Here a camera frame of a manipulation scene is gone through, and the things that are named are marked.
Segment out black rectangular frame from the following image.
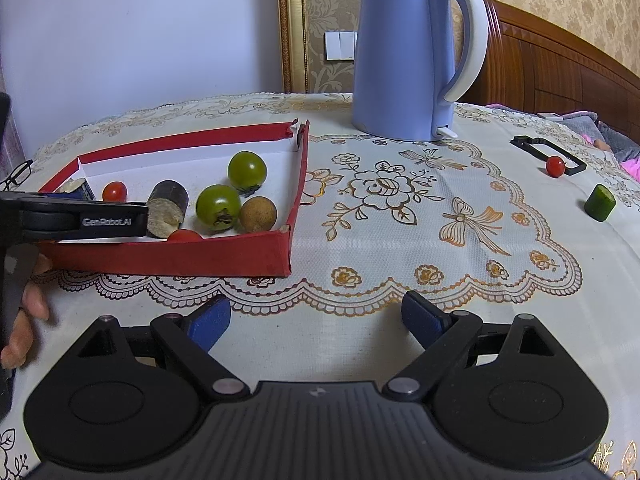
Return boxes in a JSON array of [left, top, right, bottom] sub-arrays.
[[510, 135, 587, 176]]

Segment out brown longan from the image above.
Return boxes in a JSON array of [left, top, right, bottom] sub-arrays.
[[239, 196, 278, 233]]

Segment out white wall switch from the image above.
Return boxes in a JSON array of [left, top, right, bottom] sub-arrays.
[[324, 31, 358, 61]]

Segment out green tomato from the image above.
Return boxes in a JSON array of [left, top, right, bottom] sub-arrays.
[[195, 184, 242, 232], [227, 151, 267, 194]]

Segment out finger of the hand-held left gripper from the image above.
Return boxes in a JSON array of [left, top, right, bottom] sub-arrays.
[[14, 192, 149, 242]]

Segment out gold picture frame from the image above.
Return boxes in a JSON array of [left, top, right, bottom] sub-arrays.
[[276, 0, 307, 93]]

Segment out lace floral tablecloth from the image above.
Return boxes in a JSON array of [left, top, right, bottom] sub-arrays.
[[0, 92, 640, 480]]

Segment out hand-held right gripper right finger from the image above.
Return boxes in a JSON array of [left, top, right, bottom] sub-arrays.
[[384, 290, 561, 403]]

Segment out wooden bed headboard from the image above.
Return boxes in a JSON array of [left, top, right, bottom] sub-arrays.
[[465, 0, 640, 121]]

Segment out person's left hand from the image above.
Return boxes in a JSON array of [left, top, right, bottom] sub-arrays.
[[0, 254, 54, 370]]

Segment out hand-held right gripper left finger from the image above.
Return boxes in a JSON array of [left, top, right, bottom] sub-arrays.
[[75, 294, 250, 403]]

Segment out green cucumber piece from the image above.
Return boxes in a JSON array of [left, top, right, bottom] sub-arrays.
[[585, 184, 616, 222]]

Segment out blue electric kettle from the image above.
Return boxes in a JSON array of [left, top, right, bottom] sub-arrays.
[[351, 0, 488, 142]]

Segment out red cardboard box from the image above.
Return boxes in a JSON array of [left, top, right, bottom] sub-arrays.
[[37, 119, 311, 278]]

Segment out black eyeglasses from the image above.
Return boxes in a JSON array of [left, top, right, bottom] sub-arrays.
[[0, 159, 35, 192]]

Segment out grey blanket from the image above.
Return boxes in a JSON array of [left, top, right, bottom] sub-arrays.
[[560, 110, 640, 162]]

